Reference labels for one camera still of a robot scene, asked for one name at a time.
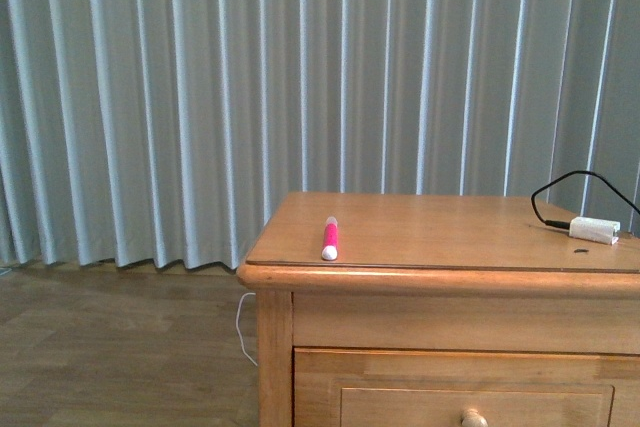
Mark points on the pink marker with white cap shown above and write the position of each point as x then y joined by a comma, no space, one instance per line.
330,240

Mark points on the wooden drawer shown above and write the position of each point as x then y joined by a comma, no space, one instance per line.
348,387

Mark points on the round wooden drawer knob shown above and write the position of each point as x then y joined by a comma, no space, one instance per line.
473,418

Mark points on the wooden nightstand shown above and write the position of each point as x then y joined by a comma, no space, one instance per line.
431,273

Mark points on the light grey pleated curtain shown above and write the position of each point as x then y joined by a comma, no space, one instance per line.
170,130

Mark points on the white adapter box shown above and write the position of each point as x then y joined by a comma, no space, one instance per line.
595,230

